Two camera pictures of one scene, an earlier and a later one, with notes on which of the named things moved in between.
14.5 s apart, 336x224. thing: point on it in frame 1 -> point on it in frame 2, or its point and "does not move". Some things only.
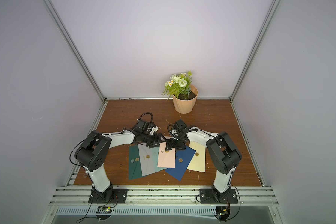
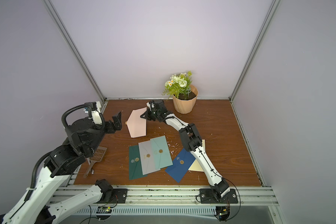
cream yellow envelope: (198, 161) does not move
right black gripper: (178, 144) -> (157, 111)
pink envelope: (166, 158) -> (137, 125)
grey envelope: (149, 158) does not move
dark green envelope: (135, 171) does not move
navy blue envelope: (183, 158) does not move
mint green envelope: (154, 159) -> (162, 151)
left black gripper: (155, 141) -> (116, 125)
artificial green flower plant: (178, 86) does not move
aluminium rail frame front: (165, 195) does not move
